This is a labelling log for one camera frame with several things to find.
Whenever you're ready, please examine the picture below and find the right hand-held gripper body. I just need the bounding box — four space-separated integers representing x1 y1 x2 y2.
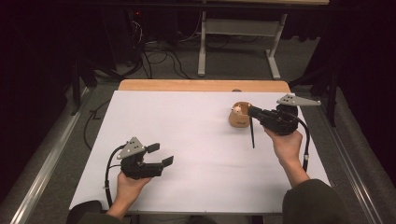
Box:
260 92 322 136

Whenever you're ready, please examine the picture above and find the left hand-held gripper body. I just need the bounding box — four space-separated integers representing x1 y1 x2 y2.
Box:
116 136 165 181

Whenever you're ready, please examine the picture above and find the dark pencil with orange tip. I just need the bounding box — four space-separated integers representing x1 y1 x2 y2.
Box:
248 116 256 149

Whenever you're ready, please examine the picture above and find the tan round pen holder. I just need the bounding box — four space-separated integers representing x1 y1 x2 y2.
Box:
228 101 254 129

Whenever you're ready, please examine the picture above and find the person's left hand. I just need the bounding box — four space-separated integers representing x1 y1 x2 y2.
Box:
116 170 153 204

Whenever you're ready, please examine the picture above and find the person's right hand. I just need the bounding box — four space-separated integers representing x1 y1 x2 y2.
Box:
263 126 304 167

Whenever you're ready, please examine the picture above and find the white table mat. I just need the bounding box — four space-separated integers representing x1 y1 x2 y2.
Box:
68 90 332 216

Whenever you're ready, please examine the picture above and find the black metal stand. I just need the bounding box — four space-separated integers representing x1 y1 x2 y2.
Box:
289 63 341 128
70 57 98 117

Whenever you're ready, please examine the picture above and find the black computer tower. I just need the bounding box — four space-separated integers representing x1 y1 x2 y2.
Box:
101 8 143 71

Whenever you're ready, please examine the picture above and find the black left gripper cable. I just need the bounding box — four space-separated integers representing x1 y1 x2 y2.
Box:
104 143 128 209

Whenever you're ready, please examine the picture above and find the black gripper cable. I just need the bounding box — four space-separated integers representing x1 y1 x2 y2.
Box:
104 143 128 209
288 111 312 173

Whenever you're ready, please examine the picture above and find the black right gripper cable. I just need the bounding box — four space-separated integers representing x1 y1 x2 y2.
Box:
288 111 312 173

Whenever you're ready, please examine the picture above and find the thin black floor cable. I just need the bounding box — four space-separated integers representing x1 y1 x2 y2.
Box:
82 98 112 151

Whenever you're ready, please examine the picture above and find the aluminium floor rail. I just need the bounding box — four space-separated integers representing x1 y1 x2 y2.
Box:
8 87 92 224
312 94 382 224

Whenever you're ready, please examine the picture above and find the white metal desk frame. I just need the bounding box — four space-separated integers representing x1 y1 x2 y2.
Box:
197 10 289 80

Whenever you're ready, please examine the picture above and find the tangle of floor cables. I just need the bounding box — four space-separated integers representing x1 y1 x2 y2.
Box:
124 18 265 80

